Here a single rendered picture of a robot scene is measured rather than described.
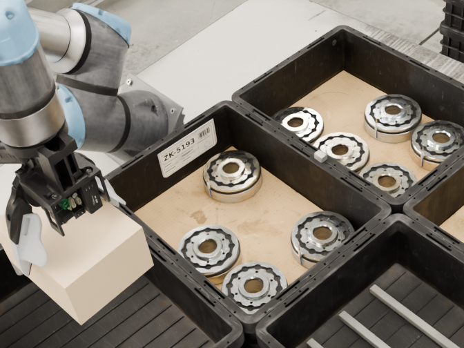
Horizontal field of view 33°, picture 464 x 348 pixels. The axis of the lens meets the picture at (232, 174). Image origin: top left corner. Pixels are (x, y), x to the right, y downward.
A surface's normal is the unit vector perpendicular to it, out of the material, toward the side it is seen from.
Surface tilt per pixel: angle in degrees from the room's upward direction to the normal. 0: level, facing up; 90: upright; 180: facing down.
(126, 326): 0
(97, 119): 77
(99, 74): 66
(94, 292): 90
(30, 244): 58
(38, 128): 91
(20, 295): 0
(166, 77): 0
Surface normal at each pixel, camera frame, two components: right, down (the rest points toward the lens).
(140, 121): 0.54, -0.10
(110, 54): 0.73, 0.29
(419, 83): -0.75, 0.53
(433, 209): 0.65, 0.48
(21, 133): 0.03, 0.71
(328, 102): -0.12, -0.70
